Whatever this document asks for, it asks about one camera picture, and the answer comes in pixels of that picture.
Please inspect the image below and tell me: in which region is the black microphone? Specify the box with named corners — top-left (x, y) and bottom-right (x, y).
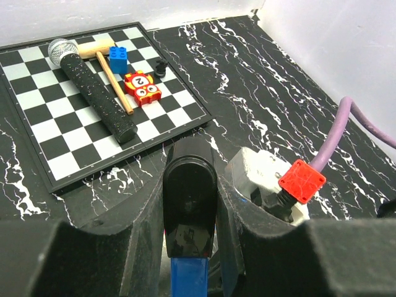
top-left (48, 38), bottom-right (137, 144)

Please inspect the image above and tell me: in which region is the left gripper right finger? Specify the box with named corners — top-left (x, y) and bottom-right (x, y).
top-left (217, 178), bottom-right (395, 296)

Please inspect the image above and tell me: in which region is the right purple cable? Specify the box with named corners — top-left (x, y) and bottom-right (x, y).
top-left (309, 96), bottom-right (396, 174)

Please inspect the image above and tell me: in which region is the small black chess piece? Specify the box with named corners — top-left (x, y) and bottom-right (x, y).
top-left (154, 59), bottom-right (168, 79)

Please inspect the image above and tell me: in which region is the black white checkerboard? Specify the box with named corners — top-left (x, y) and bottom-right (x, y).
top-left (1, 39), bottom-right (213, 192)

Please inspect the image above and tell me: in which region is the blue black stapler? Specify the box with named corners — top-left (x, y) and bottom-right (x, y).
top-left (162, 137), bottom-right (218, 296)

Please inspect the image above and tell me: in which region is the blue toy block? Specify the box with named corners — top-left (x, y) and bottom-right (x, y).
top-left (109, 46), bottom-right (127, 75)

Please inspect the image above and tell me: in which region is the red toy figure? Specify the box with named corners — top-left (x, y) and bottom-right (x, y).
top-left (124, 71), bottom-right (162, 107)

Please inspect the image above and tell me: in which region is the wooden toy hammer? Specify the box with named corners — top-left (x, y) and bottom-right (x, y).
top-left (77, 39), bottom-right (134, 115)

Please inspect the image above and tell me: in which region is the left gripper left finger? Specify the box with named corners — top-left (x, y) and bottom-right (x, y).
top-left (1, 178), bottom-right (163, 296)

